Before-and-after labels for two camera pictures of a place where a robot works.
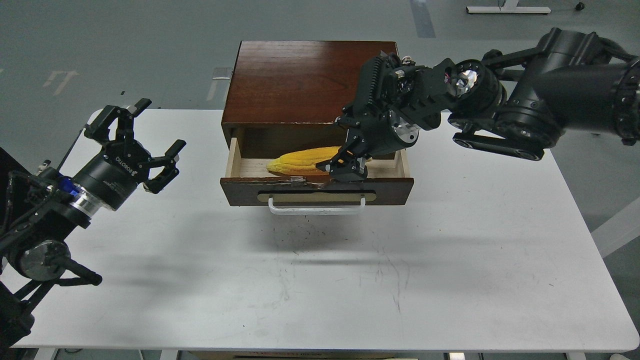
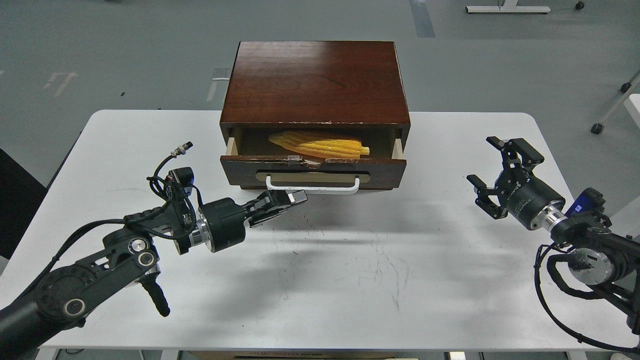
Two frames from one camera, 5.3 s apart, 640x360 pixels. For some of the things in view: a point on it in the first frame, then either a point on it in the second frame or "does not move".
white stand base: (509, 6) does not move
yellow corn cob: (303, 162) to (319, 145)
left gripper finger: (98, 128) to (272, 198)
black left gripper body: (117, 173) to (221, 223)
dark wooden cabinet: (284, 96) does not move
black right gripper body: (395, 97) to (525, 196)
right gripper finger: (359, 171) to (528, 155)
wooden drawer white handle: (274, 211) to (251, 162)
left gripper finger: (168, 162) to (263, 217)
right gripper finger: (340, 166) to (484, 202)
